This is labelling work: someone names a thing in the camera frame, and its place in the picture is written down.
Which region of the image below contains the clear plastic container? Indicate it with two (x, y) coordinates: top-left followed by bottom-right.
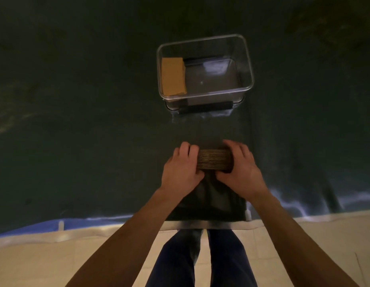
(157, 34), (255, 102)

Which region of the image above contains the dark green table cloth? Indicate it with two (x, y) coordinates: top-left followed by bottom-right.
(0, 0), (370, 237)

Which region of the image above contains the person's left forearm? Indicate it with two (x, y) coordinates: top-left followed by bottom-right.
(65, 187), (191, 287)

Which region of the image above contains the person's right forearm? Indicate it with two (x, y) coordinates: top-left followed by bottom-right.
(246, 191), (361, 287)

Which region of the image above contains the black plastic bag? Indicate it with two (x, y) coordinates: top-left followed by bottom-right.
(166, 171), (247, 223)

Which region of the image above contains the person's left hand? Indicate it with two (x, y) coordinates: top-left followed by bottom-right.
(159, 142), (205, 201)

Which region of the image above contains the person's left leg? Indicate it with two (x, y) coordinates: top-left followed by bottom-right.
(145, 229), (204, 287)

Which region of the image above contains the person's leg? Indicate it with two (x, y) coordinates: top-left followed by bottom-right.
(145, 229), (204, 287)
(207, 229), (259, 287)

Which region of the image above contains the clear lid with black clips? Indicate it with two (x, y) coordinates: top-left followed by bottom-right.
(165, 96), (245, 115)

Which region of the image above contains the person's right hand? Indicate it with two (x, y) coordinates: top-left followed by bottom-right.
(215, 139), (267, 201)

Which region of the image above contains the person's right leg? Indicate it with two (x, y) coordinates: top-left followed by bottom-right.
(207, 229), (259, 287)

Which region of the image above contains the stack of brown cardboard sheets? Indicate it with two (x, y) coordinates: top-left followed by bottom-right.
(196, 149), (234, 173)

